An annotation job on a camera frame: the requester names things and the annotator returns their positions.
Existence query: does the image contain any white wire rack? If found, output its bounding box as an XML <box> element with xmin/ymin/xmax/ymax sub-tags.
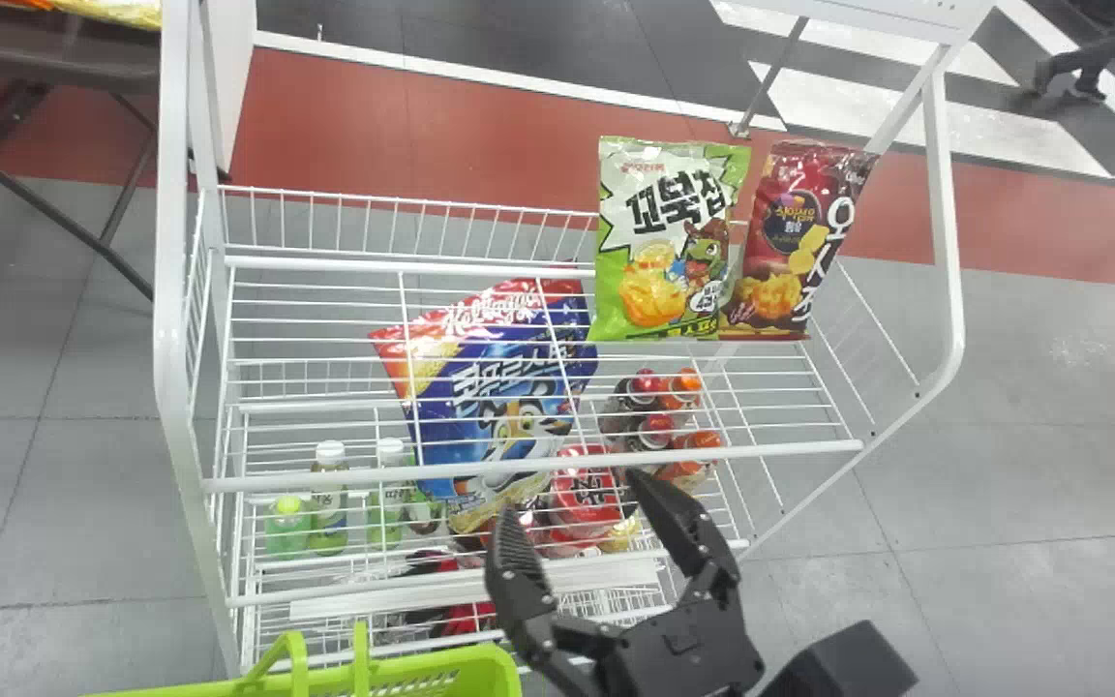
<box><xmin>152</xmin><ymin>0</ymin><xmax>996</xmax><ymax>679</ymax></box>

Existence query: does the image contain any yellow snack packet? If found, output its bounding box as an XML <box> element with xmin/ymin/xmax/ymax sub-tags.
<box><xmin>43</xmin><ymin>0</ymin><xmax>164</xmax><ymax>31</ymax></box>

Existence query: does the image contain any green snack packet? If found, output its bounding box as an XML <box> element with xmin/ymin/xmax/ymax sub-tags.
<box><xmin>586</xmin><ymin>136</ymin><xmax>753</xmax><ymax>343</ymax></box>

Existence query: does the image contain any red noodle cup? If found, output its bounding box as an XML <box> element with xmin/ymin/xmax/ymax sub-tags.
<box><xmin>552</xmin><ymin>443</ymin><xmax>634</xmax><ymax>545</ymax></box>

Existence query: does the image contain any green basket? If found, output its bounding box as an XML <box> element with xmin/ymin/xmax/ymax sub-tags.
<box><xmin>81</xmin><ymin>620</ymin><xmax>524</xmax><ymax>697</ymax></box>

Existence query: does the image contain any dark side table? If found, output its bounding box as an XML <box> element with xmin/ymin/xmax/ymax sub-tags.
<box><xmin>0</xmin><ymin>0</ymin><xmax>164</xmax><ymax>302</ymax></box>

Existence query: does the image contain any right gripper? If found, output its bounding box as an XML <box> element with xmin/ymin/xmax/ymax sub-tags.
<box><xmin>484</xmin><ymin>469</ymin><xmax>768</xmax><ymax>697</ymax></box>

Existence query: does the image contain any green bottle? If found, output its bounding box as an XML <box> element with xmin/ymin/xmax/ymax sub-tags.
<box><xmin>310</xmin><ymin>439</ymin><xmax>351</xmax><ymax>556</ymax></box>
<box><xmin>265</xmin><ymin>494</ymin><xmax>311</xmax><ymax>560</ymax></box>
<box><xmin>367</xmin><ymin>437</ymin><xmax>411</xmax><ymax>550</ymax></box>

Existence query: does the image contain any red-capped dark bottle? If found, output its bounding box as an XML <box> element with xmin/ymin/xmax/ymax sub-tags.
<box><xmin>631</xmin><ymin>413</ymin><xmax>678</xmax><ymax>453</ymax></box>
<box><xmin>621</xmin><ymin>367</ymin><xmax>667</xmax><ymax>411</ymax></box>

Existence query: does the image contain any person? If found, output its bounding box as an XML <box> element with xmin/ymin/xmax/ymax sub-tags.
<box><xmin>1032</xmin><ymin>0</ymin><xmax>1115</xmax><ymax>104</ymax></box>

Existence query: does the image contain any dark red snack packet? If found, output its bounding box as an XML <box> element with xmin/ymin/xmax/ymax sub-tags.
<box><xmin>718</xmin><ymin>139</ymin><xmax>881</xmax><ymax>341</ymax></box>

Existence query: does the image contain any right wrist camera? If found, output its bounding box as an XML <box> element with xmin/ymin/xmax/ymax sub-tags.
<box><xmin>756</xmin><ymin>620</ymin><xmax>919</xmax><ymax>697</ymax></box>

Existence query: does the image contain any blue cereal bag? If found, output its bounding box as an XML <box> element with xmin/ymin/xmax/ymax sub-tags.
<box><xmin>368</xmin><ymin>278</ymin><xmax>601</xmax><ymax>535</ymax></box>

